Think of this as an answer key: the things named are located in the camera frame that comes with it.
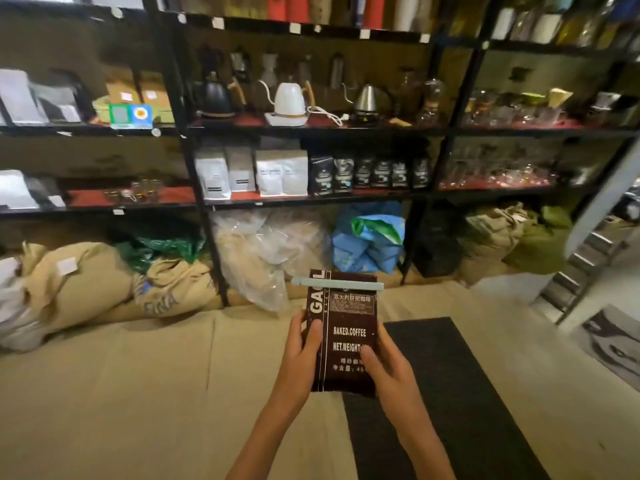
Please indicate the silver foil pouch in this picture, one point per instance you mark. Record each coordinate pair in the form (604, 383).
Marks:
(16, 190)
(19, 97)

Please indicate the steel gooseneck kettle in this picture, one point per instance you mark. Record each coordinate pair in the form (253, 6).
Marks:
(369, 100)

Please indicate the green plastic bag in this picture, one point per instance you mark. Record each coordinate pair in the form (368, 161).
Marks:
(162, 246)

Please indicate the pale green bag clip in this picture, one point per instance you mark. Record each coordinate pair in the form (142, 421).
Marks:
(337, 283)

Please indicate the black floor mat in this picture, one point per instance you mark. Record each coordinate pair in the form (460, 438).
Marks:
(450, 394)

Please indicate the group of glass cups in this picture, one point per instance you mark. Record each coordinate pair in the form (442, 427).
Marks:
(500, 169)

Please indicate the person's left forearm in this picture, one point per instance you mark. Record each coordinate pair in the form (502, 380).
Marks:
(267, 442)

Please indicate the cardboard box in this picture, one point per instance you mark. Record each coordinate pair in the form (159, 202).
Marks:
(121, 90)
(156, 97)

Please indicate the brown coffee bag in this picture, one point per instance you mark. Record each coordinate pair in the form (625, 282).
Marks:
(345, 314)

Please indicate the glass pour-over carafe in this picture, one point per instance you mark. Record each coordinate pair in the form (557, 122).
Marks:
(270, 69)

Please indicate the grey foil pouch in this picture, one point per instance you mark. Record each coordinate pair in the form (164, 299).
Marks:
(56, 103)

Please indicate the small glass jars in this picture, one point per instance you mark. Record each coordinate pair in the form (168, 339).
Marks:
(141, 189)

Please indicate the group of glass servers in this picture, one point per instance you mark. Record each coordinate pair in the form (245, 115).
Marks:
(515, 110)

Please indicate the person's left hand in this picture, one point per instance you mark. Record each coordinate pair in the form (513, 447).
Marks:
(297, 369)

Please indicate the white bottle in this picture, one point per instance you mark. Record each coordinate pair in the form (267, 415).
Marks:
(405, 11)

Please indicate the person's right forearm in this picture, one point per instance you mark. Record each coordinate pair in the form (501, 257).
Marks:
(422, 452)

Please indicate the blue woven bag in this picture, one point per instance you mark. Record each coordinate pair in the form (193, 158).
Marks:
(367, 242)

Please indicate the white gooseneck kettle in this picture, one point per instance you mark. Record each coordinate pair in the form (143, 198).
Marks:
(290, 98)

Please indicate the green and blue box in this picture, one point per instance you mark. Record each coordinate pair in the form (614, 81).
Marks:
(131, 116)

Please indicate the moka pot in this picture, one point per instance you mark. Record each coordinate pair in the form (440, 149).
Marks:
(240, 64)

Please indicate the steel hand grinder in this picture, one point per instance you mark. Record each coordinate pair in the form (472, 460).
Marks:
(337, 70)

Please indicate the grey printed poster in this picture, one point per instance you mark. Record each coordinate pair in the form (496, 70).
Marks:
(612, 344)

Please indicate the person's right thumb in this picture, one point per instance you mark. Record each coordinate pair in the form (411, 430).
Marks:
(369, 362)

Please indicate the white kettle base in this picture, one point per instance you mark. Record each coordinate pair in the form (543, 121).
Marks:
(286, 119)

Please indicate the printed burlap sack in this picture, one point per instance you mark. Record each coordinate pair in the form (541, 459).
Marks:
(172, 289)

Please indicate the person's left thumb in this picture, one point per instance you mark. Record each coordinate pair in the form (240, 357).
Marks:
(313, 342)

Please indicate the glass siphon brewer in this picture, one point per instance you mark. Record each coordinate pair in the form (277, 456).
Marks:
(432, 100)

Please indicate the metal staircase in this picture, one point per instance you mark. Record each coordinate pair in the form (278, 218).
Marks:
(580, 269)

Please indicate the white plastic bag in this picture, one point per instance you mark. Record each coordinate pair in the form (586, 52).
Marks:
(15, 309)

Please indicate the row of black coffee bags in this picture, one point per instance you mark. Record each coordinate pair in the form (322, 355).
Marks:
(372, 173)

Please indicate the black plastic bag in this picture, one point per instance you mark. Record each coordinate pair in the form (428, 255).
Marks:
(436, 242)

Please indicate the black metal shelf unit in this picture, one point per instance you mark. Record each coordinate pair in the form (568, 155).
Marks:
(192, 159)

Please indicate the black gooseneck kettle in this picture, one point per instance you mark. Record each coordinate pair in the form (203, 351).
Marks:
(215, 98)

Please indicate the large burlap sack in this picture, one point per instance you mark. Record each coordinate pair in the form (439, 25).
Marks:
(75, 287)

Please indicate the person's right hand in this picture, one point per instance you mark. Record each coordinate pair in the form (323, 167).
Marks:
(392, 384)

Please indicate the clear plastic bag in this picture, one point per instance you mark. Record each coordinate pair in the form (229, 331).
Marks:
(302, 239)
(252, 264)

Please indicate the olive green sack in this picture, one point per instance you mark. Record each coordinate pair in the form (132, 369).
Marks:
(540, 244)

